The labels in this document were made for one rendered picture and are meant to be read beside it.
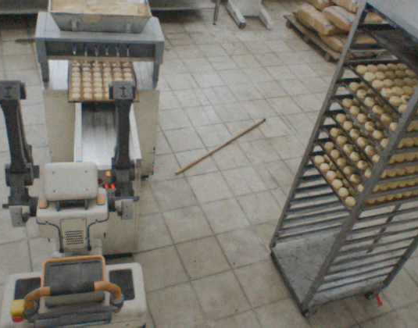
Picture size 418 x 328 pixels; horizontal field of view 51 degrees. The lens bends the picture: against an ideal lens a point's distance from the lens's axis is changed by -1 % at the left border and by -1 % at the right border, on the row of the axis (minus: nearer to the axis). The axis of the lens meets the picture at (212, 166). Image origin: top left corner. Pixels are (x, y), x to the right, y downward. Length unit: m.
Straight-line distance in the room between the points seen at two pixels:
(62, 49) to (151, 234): 1.31
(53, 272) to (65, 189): 0.32
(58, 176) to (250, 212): 1.84
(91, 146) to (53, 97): 0.58
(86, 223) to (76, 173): 0.21
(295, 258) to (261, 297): 0.34
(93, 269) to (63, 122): 1.40
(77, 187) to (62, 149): 1.33
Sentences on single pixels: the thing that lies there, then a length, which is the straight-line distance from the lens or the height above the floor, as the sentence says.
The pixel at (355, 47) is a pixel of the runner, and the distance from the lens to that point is 2.10.
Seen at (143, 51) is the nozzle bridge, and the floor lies 1.07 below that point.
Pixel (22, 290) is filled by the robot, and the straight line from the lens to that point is 1.89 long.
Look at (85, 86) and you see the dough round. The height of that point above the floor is 0.92.
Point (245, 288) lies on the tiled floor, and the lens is 2.90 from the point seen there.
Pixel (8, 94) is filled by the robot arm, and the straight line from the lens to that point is 1.82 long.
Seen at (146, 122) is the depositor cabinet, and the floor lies 0.58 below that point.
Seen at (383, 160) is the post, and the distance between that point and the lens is 1.94.
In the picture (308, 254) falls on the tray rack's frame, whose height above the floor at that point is 0.15.
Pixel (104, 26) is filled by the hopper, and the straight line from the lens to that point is 2.70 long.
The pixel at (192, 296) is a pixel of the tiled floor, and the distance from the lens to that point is 2.80.
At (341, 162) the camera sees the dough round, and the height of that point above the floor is 1.06.
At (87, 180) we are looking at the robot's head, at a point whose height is 1.12.
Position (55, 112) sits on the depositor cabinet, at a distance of 2.93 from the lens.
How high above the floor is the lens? 2.38
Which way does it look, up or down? 41 degrees down
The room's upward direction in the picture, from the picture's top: 11 degrees clockwise
